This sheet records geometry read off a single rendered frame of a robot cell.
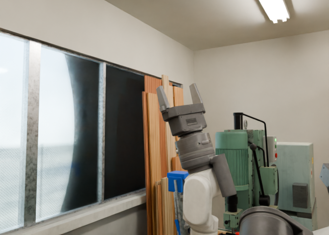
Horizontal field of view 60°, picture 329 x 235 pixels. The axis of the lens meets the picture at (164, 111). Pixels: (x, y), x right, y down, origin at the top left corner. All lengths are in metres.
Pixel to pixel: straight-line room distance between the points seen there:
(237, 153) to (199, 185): 0.91
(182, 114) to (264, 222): 0.30
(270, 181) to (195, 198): 1.14
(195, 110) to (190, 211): 0.24
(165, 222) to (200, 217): 2.30
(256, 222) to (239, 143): 1.04
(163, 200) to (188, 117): 2.27
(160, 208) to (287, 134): 1.84
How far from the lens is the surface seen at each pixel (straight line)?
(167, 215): 2.99
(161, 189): 2.93
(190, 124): 0.69
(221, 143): 1.56
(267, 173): 1.77
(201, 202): 0.67
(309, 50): 3.94
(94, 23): 2.66
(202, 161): 0.67
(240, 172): 1.57
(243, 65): 4.05
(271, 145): 1.86
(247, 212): 0.56
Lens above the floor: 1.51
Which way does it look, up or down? 4 degrees up
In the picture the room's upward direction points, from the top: straight up
